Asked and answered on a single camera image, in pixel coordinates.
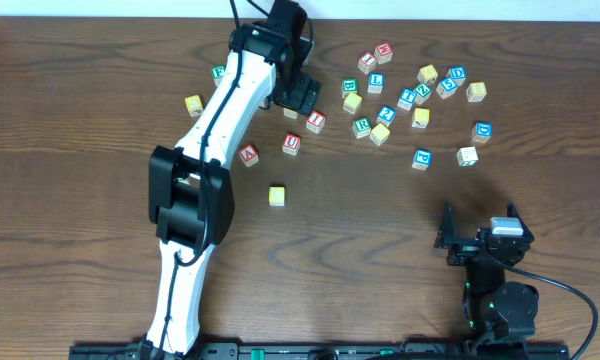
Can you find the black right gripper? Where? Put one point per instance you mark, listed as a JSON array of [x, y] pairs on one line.
[[473, 245]]

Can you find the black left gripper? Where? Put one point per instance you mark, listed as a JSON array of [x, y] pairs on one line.
[[298, 93]]

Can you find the green R block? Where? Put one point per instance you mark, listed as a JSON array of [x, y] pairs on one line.
[[361, 127]]

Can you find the yellow C block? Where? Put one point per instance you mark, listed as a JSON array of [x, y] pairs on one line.
[[277, 195]]

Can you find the yellow O block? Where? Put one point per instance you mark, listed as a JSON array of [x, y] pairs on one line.
[[290, 113]]

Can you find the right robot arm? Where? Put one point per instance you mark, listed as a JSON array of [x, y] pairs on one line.
[[501, 313]]

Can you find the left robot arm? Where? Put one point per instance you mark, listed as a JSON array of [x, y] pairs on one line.
[[191, 199]]

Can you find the red I block centre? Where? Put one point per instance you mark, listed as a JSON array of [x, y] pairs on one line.
[[315, 122]]

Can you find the red i block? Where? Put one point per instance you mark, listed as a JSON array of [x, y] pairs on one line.
[[367, 63], [315, 122]]

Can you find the red U block centre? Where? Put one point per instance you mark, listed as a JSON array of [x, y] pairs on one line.
[[291, 144]]

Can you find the green B block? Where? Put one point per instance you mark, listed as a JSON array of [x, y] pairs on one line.
[[349, 85]]

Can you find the yellow block near B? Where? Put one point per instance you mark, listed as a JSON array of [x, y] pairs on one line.
[[352, 103]]

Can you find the plain wooden block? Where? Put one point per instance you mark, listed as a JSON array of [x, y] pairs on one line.
[[467, 156]]

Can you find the red I block top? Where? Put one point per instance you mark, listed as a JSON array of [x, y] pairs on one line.
[[367, 63]]

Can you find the red A block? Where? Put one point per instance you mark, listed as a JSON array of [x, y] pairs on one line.
[[249, 155]]

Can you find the blue L block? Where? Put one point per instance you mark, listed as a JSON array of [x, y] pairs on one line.
[[375, 83]]

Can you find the green F block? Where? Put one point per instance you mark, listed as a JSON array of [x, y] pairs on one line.
[[218, 73]]

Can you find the blue P block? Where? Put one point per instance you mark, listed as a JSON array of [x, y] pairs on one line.
[[422, 159]]

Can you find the blue D block right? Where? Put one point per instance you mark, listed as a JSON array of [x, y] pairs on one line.
[[482, 132]]

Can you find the blue d block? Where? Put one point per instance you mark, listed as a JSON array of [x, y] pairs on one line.
[[457, 74], [482, 132]]

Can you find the blue 2 block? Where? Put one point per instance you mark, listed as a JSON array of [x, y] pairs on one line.
[[386, 116]]

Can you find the yellow block near R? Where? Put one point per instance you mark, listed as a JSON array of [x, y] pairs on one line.
[[379, 134]]

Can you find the red W block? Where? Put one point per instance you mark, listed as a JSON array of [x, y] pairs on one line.
[[383, 53]]

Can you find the yellow block far left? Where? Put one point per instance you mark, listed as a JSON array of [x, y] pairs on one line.
[[194, 105]]

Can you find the blue T block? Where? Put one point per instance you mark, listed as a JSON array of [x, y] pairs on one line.
[[406, 99]]

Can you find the yellow block mid right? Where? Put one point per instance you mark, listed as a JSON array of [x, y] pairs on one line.
[[420, 117]]

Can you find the green Z block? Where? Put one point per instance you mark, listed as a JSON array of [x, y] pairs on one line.
[[423, 92]]

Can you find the yellow block top right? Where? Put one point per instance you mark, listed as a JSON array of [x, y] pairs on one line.
[[427, 75]]

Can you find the yellow 8 block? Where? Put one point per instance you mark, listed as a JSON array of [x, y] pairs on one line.
[[476, 92]]

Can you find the blue 5 block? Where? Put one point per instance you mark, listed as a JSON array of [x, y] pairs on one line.
[[446, 87]]

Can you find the blue D block top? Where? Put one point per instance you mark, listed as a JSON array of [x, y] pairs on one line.
[[457, 74]]

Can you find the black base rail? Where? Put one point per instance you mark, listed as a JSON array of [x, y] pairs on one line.
[[418, 349]]

